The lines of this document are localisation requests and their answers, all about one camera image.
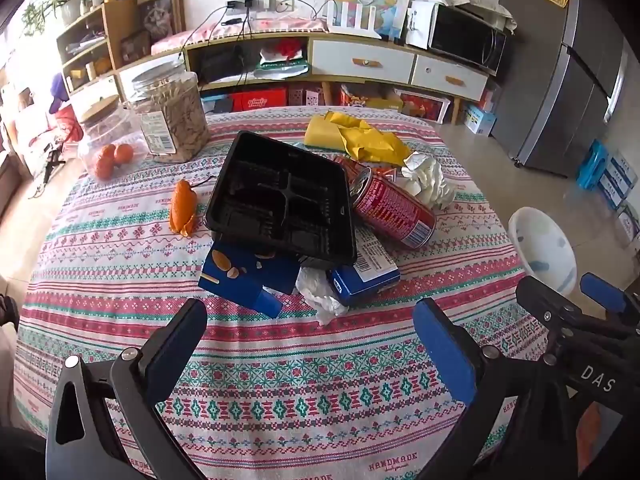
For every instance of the grey refrigerator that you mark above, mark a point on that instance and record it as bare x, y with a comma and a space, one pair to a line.
560, 85

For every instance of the small jar with wooden lid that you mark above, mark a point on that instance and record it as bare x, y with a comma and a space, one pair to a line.
100, 130

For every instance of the pink patterned box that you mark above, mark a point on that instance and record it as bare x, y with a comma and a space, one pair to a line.
306, 96

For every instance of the pink floral cloth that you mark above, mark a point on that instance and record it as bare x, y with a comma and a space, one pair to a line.
280, 25

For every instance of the blue white box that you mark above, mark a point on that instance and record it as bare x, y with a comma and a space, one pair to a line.
479, 119

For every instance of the white wooden sideboard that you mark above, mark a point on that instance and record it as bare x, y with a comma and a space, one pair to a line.
360, 62

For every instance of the black electronic device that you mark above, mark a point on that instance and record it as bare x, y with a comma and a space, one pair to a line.
220, 65

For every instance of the white paper bag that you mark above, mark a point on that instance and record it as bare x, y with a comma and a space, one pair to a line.
420, 25

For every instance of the black microwave oven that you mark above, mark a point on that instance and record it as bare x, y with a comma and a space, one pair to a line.
465, 37

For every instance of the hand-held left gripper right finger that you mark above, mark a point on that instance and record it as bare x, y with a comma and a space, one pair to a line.
445, 355

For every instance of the orange peel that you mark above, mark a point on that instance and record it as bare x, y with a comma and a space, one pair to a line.
182, 207

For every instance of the white plastic bin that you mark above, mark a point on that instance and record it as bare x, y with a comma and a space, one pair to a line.
545, 245

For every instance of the red green paper items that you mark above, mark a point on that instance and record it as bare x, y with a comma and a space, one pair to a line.
280, 62

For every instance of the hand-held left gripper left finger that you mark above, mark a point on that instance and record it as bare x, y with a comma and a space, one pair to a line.
175, 345

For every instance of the red flat box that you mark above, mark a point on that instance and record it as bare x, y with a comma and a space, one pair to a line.
260, 100

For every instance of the framed picture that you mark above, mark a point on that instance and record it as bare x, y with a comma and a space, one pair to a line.
160, 20

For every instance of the blue snack packet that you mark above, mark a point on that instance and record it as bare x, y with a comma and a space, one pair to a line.
365, 280

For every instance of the tangerine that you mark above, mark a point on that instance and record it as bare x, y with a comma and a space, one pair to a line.
105, 165
124, 154

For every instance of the blue plastic container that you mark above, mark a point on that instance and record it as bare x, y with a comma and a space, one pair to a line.
217, 104

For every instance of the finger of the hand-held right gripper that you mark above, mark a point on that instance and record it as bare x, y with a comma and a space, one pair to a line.
605, 292
542, 302

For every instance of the red drink can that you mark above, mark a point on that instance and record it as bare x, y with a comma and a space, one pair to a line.
395, 210

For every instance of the colourful printed box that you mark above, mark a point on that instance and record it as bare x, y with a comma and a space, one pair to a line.
360, 96

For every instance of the crumpled yellow paper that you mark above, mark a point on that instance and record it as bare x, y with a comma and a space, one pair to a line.
325, 132

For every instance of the white power strip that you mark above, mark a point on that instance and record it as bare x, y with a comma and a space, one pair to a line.
260, 4

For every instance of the blue white cartons stack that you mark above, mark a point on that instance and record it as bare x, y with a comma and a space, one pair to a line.
610, 175

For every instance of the dark blue cardboard box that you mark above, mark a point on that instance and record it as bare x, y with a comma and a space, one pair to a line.
235, 280

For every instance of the large clear snack jar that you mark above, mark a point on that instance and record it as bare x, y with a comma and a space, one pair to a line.
175, 115

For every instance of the white tissue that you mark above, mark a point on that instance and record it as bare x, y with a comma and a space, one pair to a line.
315, 285
425, 177

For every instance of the black plastic food tray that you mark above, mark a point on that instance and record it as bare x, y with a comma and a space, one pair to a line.
280, 195

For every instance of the red gift box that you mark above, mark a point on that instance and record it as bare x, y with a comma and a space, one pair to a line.
422, 106

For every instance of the wooden shelf unit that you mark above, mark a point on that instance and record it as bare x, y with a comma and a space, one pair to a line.
122, 20

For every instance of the patterned tablecloth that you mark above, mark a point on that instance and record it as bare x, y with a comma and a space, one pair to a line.
300, 385

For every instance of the white slatted rack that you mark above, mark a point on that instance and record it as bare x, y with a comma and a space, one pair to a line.
352, 20

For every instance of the map print paper bag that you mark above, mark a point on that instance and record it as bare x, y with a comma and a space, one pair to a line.
387, 12

